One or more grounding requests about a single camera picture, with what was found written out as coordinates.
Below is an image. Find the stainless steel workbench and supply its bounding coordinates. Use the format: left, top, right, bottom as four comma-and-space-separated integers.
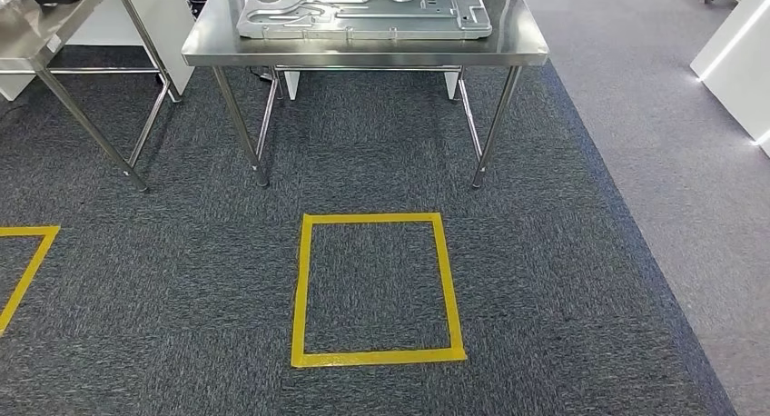
181, 0, 550, 190

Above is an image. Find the stamped grey metal plate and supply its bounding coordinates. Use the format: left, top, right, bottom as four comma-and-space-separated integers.
236, 0, 493, 42

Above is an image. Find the steel side table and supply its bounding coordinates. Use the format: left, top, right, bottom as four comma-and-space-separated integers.
0, 0, 182, 193

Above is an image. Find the white panel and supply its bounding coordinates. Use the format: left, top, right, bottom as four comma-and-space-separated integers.
0, 0, 197, 102

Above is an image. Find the white lit display plinth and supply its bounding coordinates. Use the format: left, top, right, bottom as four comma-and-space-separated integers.
689, 0, 770, 159

